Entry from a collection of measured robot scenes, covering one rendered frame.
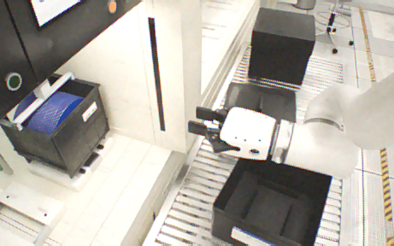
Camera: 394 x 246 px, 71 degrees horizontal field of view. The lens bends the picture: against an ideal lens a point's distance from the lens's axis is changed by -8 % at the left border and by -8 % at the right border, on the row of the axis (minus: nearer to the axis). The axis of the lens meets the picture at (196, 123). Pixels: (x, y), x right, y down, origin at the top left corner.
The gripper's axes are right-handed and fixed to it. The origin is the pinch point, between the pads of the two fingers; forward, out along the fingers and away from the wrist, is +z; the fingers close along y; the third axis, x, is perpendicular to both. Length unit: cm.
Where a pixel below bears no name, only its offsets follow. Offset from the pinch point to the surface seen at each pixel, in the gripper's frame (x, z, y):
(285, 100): -33, -17, 55
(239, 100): -33, 0, 48
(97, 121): -17.3, 34.8, 6.2
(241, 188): -42.0, -9.9, 14.7
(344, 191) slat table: -43, -45, 25
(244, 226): -28.2, -14.2, -5.9
